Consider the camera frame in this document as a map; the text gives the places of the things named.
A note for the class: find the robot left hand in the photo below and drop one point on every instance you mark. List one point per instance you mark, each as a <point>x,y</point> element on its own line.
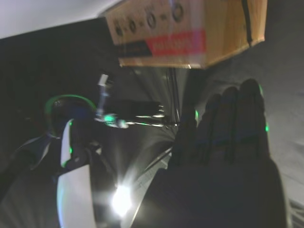
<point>213,190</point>

